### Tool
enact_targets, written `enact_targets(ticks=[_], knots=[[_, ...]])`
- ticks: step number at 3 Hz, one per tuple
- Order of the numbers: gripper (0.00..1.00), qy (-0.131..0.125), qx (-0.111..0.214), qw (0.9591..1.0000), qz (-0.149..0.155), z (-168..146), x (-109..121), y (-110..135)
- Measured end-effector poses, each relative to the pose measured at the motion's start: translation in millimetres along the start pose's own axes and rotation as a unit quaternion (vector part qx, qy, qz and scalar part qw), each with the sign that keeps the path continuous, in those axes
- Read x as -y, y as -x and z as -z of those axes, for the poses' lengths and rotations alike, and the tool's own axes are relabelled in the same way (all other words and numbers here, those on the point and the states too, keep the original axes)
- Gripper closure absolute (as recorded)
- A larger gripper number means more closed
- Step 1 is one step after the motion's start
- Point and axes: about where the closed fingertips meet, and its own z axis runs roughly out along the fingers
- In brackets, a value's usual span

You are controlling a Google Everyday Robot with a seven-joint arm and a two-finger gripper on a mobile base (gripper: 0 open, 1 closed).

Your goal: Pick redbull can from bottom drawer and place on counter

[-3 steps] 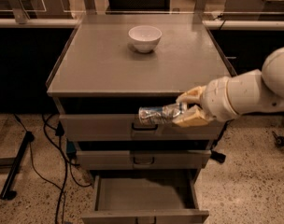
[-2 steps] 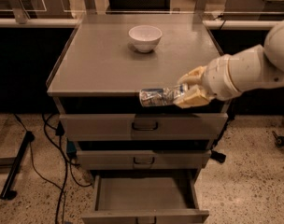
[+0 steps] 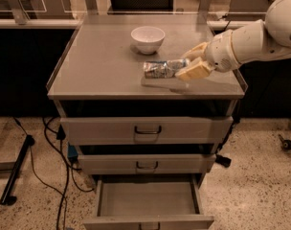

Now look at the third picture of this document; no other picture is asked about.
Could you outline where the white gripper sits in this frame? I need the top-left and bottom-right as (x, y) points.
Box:
(175, 30), (239, 81)

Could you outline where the silver redbull can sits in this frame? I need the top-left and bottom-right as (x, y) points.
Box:
(143, 58), (190, 79)

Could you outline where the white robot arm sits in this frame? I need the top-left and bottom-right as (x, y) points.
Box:
(175, 0), (291, 81)

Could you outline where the grey drawer cabinet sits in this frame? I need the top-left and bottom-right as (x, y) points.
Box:
(47, 14), (247, 181)

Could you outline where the grey top drawer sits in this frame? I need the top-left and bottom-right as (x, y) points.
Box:
(60, 117), (233, 146)

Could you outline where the grey drawer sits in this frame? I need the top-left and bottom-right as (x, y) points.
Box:
(84, 174), (214, 230)
(60, 117), (233, 146)
(78, 154), (215, 174)

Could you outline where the grey middle drawer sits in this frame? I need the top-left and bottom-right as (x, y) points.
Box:
(78, 154), (215, 174)

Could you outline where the grey bottom drawer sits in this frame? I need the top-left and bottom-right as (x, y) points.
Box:
(84, 174), (214, 230)

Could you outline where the white ceramic bowl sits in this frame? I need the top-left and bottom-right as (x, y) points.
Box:
(131, 26), (166, 55)

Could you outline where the black mesh chair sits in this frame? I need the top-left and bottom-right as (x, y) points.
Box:
(108, 0), (174, 14)

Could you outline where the black caster wheel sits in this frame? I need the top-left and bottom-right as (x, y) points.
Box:
(279, 135), (291, 151)

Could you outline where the blue box behind cabinet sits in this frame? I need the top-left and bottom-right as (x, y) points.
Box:
(67, 145), (78, 163)

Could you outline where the black metal floor bar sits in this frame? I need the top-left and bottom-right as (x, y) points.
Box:
(0, 135), (34, 206)

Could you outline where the black floor cable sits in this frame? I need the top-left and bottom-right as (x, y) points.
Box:
(12, 116), (96, 230)

